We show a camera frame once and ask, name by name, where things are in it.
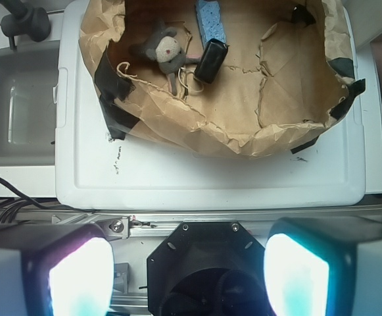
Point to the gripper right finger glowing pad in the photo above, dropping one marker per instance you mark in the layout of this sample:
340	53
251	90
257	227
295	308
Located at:
324	266

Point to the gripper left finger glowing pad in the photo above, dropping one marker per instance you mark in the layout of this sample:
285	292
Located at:
55	269

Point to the black box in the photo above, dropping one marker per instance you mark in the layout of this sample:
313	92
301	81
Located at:
211	61

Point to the grey sink basin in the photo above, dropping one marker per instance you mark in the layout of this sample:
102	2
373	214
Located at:
27	108

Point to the brown paper bag bin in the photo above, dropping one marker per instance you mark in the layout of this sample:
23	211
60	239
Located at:
287	78

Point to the grey plush mouse toy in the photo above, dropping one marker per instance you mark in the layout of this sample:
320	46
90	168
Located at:
163	48

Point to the black faucet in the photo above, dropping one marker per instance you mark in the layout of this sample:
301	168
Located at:
24	19

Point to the blue sponge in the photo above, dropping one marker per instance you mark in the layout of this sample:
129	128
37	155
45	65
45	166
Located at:
209	21

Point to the aluminium extrusion rail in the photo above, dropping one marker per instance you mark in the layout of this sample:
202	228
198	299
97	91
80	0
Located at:
125	224

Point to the black octagonal mount plate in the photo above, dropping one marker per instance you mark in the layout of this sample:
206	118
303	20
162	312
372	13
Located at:
207	268

